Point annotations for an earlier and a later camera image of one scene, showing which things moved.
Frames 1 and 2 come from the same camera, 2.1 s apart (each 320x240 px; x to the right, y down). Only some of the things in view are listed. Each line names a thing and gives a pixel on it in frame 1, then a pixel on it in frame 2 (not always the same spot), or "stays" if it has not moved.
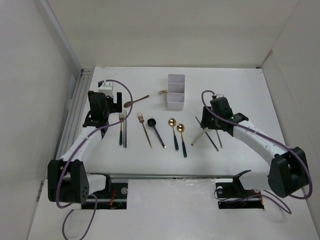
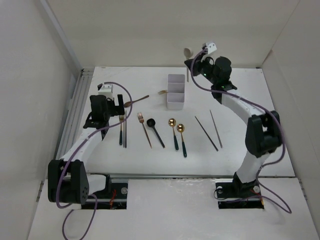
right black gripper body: [211, 122] -> [202, 67]
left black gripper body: [112, 108] stays
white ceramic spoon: [199, 136] -> [188, 54]
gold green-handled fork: [162, 92] stays
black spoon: [151, 122] stays
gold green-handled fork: [121, 117] stays
